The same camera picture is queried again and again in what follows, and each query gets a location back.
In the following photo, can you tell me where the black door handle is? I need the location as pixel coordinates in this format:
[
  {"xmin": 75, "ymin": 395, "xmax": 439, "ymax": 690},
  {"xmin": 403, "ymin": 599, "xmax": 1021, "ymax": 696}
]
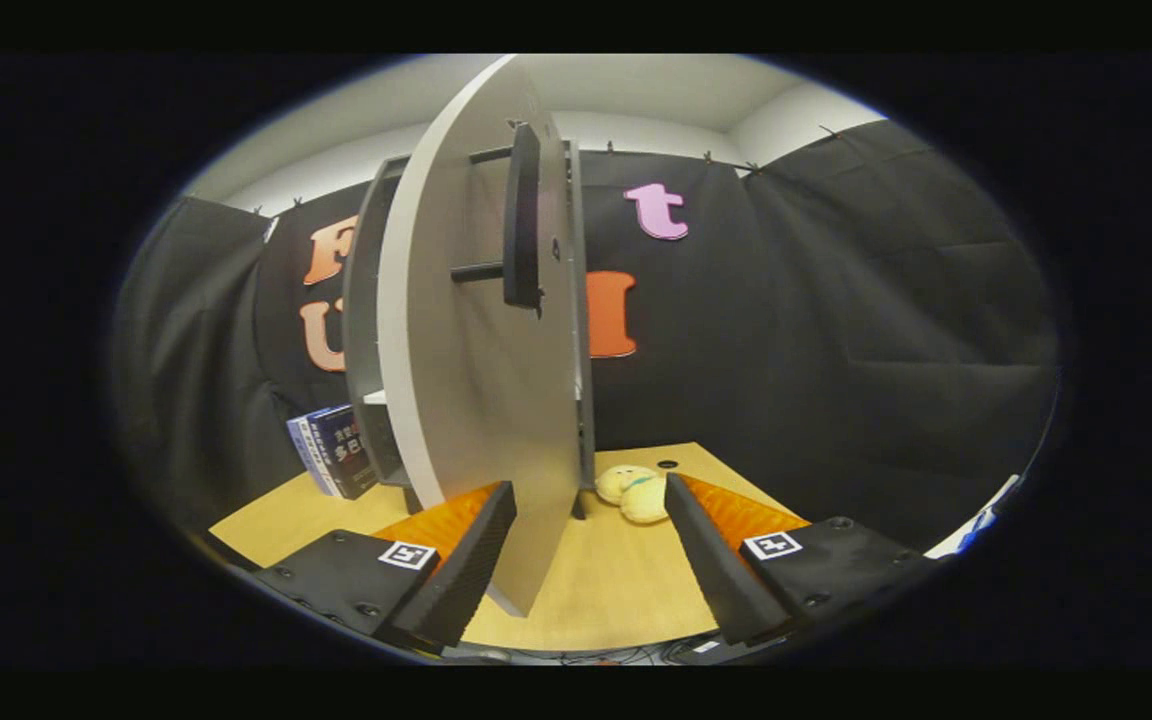
[{"xmin": 451, "ymin": 122, "xmax": 544, "ymax": 311}]

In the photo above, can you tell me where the grey cabinet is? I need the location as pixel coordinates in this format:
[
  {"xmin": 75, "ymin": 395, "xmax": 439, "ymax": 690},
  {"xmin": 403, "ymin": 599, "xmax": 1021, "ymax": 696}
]
[{"xmin": 341, "ymin": 140, "xmax": 597, "ymax": 521}]

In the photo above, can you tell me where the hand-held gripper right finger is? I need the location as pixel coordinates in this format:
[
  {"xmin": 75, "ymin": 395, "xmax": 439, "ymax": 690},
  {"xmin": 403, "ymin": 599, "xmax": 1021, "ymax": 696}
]
[{"xmin": 664, "ymin": 473, "xmax": 940, "ymax": 647}]

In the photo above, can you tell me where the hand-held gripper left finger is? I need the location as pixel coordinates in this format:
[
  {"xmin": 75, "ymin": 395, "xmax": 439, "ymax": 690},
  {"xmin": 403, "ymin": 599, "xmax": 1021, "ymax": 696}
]
[{"xmin": 236, "ymin": 481, "xmax": 518, "ymax": 656}]

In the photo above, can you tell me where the black backdrop cloth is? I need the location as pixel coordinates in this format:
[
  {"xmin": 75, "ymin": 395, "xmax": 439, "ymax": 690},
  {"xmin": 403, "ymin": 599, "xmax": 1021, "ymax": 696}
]
[{"xmin": 111, "ymin": 118, "xmax": 1062, "ymax": 551}]

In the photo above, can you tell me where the yellow plush toy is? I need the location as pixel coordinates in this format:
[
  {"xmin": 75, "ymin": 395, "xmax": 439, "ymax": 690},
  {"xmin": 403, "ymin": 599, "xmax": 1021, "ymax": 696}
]
[{"xmin": 594, "ymin": 464, "xmax": 672, "ymax": 525}]

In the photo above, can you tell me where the light blue book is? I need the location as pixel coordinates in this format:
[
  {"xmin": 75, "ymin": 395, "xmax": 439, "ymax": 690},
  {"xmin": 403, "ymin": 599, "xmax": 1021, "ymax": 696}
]
[{"xmin": 286, "ymin": 410, "xmax": 337, "ymax": 498}]

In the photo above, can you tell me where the dark blue book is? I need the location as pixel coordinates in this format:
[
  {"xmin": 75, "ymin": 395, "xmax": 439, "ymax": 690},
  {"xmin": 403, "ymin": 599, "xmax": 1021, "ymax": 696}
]
[{"xmin": 306, "ymin": 403, "xmax": 382, "ymax": 501}]

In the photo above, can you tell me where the white cabinet door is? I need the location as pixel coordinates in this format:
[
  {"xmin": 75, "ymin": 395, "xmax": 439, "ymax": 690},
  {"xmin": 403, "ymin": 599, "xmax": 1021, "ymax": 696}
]
[{"xmin": 376, "ymin": 55, "xmax": 582, "ymax": 618}]

